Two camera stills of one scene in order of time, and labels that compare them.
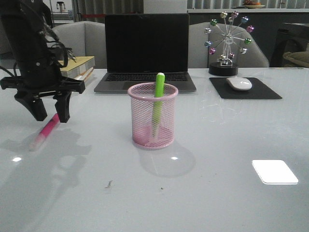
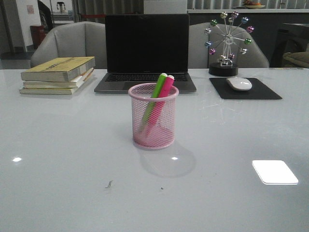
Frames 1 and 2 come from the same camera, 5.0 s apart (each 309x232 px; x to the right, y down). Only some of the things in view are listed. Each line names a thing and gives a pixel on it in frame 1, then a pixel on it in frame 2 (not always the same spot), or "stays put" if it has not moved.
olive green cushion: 300,58 stays put
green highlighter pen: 158,104 -> 159,88
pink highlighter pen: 49,127 -> 159,106
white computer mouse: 239,83 stays put
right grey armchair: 206,43 stays put
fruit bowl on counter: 252,4 stays put
